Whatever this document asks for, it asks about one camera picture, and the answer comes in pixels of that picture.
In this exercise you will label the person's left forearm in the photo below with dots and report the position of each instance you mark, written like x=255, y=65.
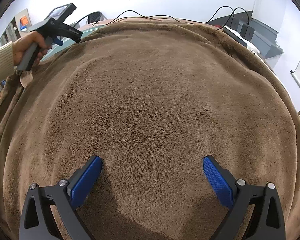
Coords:
x=0, y=62

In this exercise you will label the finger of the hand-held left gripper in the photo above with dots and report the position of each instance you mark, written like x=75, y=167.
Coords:
x=58, y=42

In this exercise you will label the white power strip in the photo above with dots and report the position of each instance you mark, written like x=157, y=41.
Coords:
x=236, y=36

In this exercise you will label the brown fleece cloth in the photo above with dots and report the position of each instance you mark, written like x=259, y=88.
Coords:
x=150, y=92

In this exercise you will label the person's left hand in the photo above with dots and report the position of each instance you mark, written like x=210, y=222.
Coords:
x=22, y=47

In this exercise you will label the beige storage cabinet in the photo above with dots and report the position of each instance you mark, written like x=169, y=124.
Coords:
x=17, y=20

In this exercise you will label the black power adapter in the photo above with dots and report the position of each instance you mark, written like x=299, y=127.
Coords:
x=232, y=23
x=247, y=31

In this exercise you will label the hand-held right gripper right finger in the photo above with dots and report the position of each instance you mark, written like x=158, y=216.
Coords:
x=217, y=180

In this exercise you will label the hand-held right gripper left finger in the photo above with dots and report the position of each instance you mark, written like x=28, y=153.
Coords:
x=86, y=180

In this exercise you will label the black metal armchair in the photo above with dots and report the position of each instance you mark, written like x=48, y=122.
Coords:
x=97, y=17

